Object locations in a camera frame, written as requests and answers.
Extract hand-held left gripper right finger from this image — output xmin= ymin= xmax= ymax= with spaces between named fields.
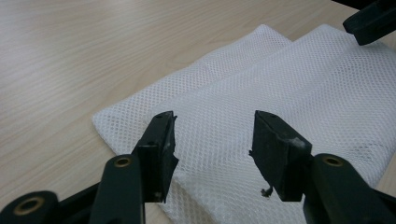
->
xmin=248 ymin=110 xmax=396 ymax=224

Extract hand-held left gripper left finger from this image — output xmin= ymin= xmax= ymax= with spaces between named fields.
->
xmin=89 ymin=110 xmax=180 ymax=224

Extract white mesh laundry bag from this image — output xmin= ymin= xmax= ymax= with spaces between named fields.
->
xmin=92 ymin=23 xmax=396 ymax=224

